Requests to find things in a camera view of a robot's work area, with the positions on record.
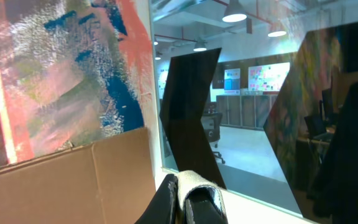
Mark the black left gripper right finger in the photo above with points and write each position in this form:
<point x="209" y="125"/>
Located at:
<point x="200" y="209"/>

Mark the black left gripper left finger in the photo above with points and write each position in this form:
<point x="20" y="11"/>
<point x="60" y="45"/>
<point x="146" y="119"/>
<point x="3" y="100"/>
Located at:
<point x="162" y="208"/>

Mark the khaki green shorts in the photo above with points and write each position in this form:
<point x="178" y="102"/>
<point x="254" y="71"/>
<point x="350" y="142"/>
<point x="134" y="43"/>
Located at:
<point x="188" y="181"/>

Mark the brown cardboard sheet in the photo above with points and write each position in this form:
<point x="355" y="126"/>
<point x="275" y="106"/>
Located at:
<point x="107" y="181"/>

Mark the black office chair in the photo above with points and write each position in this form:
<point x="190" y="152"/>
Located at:
<point x="211" y="125"/>

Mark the colourful abstract painting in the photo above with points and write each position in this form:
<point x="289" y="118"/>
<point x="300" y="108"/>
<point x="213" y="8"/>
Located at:
<point x="72" y="72"/>

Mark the pendant ceiling lamp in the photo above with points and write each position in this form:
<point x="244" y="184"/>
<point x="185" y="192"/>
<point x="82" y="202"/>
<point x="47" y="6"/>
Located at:
<point x="234" y="12"/>

